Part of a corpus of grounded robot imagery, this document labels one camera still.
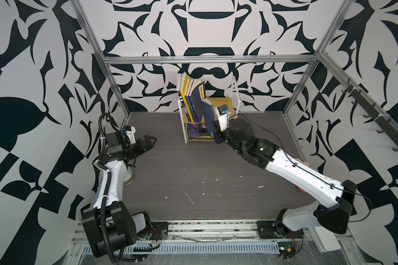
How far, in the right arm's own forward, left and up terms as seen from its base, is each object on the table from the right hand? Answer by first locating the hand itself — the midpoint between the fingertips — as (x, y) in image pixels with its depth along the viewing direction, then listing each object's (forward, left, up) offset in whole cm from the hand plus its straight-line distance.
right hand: (213, 119), depth 70 cm
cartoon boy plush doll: (-5, -50, -30) cm, 58 cm away
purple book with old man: (+13, +10, -28) cm, 32 cm away
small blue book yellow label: (+11, +9, -5) cm, 15 cm away
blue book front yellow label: (+11, +10, -5) cm, 16 cm away
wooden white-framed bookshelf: (+46, -18, -32) cm, 59 cm away
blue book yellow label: (+18, +7, -3) cm, 20 cm away
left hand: (+1, +32, -16) cm, 35 cm away
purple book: (+16, +8, -25) cm, 31 cm away
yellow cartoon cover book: (+12, +13, +1) cm, 17 cm away
